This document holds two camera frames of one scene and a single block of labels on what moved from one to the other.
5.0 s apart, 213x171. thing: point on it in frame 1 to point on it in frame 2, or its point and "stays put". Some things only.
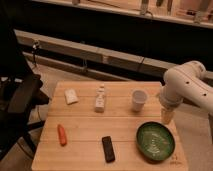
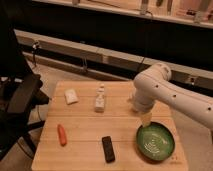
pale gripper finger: x=165 y=116 to x=143 y=122
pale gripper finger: x=171 y=116 to x=149 y=120
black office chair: x=21 y=92 stays put
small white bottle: x=100 y=99 stays put
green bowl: x=155 y=142 stays put
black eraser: x=108 y=149 stays put
